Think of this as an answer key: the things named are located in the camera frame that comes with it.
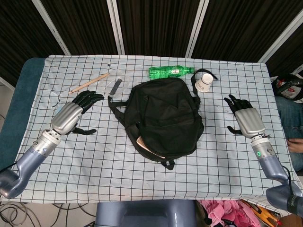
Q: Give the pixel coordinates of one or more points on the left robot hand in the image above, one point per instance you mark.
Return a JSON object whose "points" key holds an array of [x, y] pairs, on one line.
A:
{"points": [[67, 116]]}

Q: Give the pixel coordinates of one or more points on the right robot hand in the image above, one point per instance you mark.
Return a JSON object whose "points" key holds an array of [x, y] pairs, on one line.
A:
{"points": [[249, 121]]}

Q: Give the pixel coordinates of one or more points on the brown spiral notebook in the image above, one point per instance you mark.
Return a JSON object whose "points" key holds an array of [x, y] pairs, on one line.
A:
{"points": [[140, 142]]}

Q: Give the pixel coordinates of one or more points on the black backpack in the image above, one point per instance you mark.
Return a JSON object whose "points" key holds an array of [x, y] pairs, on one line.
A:
{"points": [[165, 113]]}

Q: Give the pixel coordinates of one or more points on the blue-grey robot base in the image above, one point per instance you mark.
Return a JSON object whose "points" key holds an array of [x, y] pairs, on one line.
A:
{"points": [[142, 212]]}

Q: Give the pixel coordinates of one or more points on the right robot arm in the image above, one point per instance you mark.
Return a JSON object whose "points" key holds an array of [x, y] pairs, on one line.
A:
{"points": [[272, 165]]}

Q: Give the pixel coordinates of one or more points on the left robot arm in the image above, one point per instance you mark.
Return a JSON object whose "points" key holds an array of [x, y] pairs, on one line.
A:
{"points": [[26, 160]]}

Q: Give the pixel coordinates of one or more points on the blue foam cube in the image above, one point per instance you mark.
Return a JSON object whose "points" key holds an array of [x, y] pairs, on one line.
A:
{"points": [[59, 109]]}

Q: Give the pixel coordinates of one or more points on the clear thin-rimmed glasses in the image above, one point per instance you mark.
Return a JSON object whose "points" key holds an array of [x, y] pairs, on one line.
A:
{"points": [[57, 104]]}

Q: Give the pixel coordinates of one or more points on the wooden stick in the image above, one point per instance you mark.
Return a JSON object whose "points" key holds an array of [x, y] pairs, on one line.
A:
{"points": [[88, 83]]}

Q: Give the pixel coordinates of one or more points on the person in blue jeans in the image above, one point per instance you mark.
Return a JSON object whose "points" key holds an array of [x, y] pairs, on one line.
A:
{"points": [[291, 113]]}

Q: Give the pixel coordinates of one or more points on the checkered white tablecloth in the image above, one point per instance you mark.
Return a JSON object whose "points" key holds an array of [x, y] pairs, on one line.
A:
{"points": [[94, 153]]}

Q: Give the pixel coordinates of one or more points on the teal table pad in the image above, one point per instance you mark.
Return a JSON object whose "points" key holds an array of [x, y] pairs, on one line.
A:
{"points": [[21, 94]]}

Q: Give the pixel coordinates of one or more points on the grey flat utensil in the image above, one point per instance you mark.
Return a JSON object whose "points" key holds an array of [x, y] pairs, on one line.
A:
{"points": [[115, 87]]}

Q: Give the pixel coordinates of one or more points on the white paper cup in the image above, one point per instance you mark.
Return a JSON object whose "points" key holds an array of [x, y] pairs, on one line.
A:
{"points": [[203, 84]]}

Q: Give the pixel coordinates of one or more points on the clear plastic case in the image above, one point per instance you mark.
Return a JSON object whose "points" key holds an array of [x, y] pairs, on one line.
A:
{"points": [[122, 88]]}

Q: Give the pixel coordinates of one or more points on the dark slatted partition panel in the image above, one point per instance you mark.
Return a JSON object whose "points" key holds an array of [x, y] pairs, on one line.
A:
{"points": [[241, 23], [80, 23], [19, 28], [288, 56], [156, 23]]}

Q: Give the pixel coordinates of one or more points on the pink cloth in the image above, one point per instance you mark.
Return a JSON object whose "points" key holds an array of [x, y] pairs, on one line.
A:
{"points": [[227, 210]]}

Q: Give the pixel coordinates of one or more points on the orange toy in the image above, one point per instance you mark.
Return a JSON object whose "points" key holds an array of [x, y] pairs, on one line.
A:
{"points": [[265, 212]]}

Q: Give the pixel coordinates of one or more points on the green plastic bottle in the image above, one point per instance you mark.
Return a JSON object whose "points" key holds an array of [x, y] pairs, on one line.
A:
{"points": [[165, 71]]}

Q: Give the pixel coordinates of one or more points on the white partition frame post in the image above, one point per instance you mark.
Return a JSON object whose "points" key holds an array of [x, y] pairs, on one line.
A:
{"points": [[6, 82], [116, 28], [284, 35], [51, 28], [196, 28]]}

